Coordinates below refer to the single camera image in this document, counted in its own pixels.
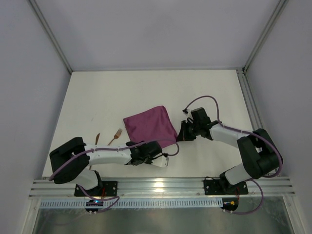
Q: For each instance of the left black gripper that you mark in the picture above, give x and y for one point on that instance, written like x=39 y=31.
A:
x=151 y=151

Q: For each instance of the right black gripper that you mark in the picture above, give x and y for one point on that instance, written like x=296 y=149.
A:
x=185 y=131

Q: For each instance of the purple cloth napkin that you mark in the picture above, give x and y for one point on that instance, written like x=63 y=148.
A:
x=153 y=124

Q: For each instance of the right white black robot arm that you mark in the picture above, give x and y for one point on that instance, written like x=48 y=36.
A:
x=257 y=151

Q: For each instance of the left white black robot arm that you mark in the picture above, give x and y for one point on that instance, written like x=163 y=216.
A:
x=71 y=161

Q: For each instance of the copper fork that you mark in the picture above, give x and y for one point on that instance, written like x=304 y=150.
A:
x=116 y=136

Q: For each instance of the left black controller board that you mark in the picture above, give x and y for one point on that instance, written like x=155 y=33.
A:
x=93 y=206

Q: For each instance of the black controller board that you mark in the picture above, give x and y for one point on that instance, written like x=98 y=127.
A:
x=229 y=205
x=93 y=206

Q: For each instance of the right black controller board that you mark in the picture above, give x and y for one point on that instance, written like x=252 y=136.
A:
x=229 y=205

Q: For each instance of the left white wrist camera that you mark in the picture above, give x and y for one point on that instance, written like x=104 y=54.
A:
x=161 y=162

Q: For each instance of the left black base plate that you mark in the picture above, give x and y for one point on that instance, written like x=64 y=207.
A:
x=108 y=188

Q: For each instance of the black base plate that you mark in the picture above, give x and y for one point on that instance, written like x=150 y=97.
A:
x=108 y=188
x=217 y=187

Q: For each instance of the slotted grey cable duct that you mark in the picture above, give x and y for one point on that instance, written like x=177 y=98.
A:
x=135 y=203

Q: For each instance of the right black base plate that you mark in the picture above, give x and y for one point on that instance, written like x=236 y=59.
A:
x=217 y=187

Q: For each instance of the right aluminium side rail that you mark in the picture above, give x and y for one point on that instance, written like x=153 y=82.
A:
x=252 y=109

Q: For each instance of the right aluminium corner post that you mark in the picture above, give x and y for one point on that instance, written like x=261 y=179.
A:
x=271 y=22

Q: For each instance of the aluminium corner post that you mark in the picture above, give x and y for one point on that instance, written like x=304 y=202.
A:
x=49 y=33
x=271 y=22

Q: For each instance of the left aluminium corner post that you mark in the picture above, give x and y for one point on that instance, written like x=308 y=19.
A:
x=49 y=33

